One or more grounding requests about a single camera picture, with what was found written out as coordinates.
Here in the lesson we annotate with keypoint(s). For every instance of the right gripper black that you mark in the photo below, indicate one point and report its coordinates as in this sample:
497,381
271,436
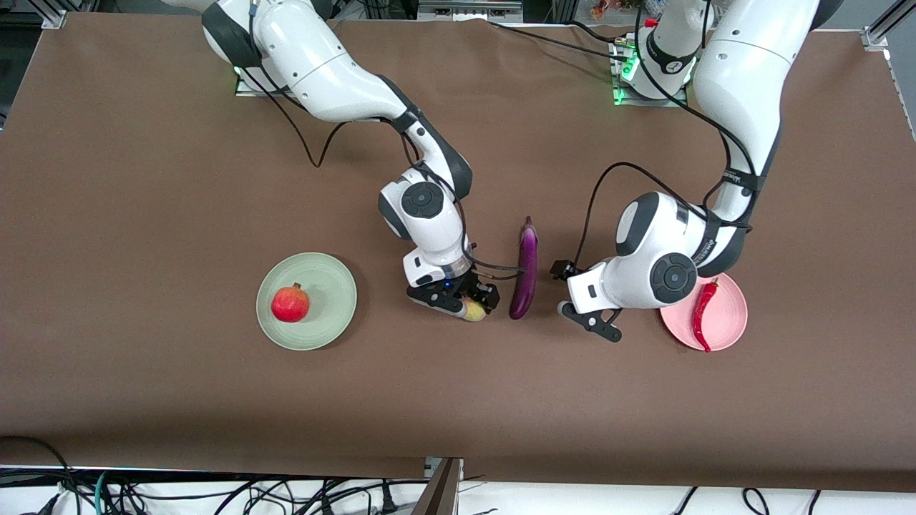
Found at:
475,287

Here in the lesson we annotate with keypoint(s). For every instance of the yellow pink peach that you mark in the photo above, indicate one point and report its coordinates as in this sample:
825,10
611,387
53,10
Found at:
474,312

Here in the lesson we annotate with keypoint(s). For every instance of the purple eggplant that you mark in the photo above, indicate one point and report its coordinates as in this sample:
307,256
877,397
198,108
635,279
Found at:
526,250

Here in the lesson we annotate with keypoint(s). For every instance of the red chili pepper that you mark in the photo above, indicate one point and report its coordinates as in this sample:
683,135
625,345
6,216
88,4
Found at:
705,300

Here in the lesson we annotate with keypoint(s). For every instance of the red round fruit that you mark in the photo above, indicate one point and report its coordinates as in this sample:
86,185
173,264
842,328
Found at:
290,306

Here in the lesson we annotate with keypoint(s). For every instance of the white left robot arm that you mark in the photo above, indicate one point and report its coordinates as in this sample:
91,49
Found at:
744,71

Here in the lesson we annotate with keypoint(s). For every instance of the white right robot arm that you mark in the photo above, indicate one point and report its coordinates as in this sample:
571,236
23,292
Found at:
322,71

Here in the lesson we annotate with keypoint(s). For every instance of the light green round plate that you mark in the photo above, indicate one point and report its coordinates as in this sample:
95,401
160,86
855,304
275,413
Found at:
330,286

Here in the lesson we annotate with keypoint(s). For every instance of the pink round plate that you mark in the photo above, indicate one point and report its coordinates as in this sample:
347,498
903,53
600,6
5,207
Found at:
733,315

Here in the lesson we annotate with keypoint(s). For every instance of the black power plug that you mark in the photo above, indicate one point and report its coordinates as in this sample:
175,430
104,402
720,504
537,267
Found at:
387,501

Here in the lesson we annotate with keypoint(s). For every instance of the grey device box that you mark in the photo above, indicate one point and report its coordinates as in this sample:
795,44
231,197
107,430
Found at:
465,11

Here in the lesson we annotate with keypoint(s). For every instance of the orange toy pile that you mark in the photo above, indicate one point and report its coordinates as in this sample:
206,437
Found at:
605,8

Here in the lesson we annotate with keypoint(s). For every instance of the brown table cover cloth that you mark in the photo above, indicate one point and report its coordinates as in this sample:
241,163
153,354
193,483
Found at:
143,179

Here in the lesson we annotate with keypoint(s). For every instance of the brown wooden post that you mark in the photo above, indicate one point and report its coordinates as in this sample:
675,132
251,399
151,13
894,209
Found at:
440,497

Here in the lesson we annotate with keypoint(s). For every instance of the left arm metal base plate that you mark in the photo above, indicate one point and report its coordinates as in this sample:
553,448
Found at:
644,102

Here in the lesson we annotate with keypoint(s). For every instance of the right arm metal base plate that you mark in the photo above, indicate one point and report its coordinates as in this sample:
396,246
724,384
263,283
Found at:
247,89

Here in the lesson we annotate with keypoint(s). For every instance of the aluminium frame profile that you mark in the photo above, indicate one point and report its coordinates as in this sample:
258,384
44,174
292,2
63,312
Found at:
876,36
54,18

